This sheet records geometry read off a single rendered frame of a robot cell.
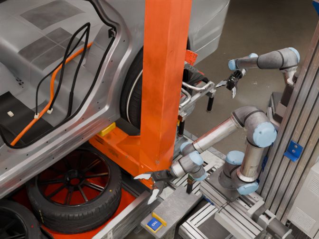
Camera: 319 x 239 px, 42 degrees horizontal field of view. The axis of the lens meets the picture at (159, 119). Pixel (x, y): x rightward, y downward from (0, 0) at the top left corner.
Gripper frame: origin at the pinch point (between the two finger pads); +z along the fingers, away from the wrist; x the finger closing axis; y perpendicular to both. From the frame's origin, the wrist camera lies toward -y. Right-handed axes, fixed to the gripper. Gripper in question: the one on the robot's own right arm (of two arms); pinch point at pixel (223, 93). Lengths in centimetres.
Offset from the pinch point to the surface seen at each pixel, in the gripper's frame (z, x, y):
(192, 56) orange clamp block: 2.7, -29.9, 23.8
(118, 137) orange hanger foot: 73, -41, -7
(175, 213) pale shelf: 91, 23, -12
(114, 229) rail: 123, -4, -21
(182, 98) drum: 27.5, -19.4, 9.4
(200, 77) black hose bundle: 9.8, -17.5, 17.6
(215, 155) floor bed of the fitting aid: 12, 18, -77
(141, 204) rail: 97, -1, -26
